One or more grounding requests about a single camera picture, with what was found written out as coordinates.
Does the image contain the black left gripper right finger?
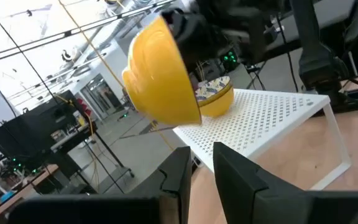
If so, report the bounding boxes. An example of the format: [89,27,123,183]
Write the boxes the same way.
[212,141,358,224]

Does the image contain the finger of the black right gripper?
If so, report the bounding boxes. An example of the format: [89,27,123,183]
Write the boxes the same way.
[162,8,220,74]

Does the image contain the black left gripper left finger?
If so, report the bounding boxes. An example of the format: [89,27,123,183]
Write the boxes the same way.
[7,145,193,224]

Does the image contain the blue yellow patterned bowl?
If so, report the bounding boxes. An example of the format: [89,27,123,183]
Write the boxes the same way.
[121,14,203,127]
[194,76,232,103]
[199,88,235,118]

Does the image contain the black device green lights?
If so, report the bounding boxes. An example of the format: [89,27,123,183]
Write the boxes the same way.
[221,49,241,72]

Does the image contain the white perforated metal shelf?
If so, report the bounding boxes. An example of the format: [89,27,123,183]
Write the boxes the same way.
[172,88,353,191]

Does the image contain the grey desk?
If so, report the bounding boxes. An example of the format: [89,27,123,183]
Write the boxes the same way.
[272,0,358,75]

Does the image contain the red stacked bins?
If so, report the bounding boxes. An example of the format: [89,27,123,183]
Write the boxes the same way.
[75,98,93,118]

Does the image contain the black equipment cart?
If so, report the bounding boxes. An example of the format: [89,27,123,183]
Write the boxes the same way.
[0,90,135,195]

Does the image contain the yellow power cord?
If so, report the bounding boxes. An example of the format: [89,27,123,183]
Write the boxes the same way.
[57,0,177,152]

